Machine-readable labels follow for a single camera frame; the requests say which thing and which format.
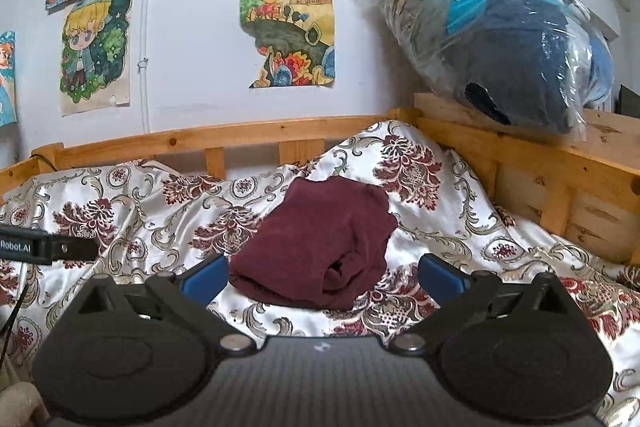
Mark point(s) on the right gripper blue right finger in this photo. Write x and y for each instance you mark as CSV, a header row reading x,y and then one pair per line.
x,y
442,281

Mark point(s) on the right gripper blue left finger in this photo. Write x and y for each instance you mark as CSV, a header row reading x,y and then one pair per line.
x,y
205,281

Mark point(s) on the maroon long-sleeve sweater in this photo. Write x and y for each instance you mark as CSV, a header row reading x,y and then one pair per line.
x,y
320,249

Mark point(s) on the pink fluffy cloth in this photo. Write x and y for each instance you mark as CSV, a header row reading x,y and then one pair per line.
x,y
21,405

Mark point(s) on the blue girl drawing at edge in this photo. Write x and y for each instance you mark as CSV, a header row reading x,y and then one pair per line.
x,y
7,79

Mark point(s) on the plastic bag of blue bedding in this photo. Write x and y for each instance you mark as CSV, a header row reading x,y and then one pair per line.
x,y
531,64

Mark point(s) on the wooden bed frame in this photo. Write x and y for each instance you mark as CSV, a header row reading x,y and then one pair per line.
x,y
587,192

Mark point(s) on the white wall pipe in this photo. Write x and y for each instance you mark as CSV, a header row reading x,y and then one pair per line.
x,y
143,67

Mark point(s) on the landscape painting on wall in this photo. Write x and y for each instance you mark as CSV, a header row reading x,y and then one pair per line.
x,y
296,39

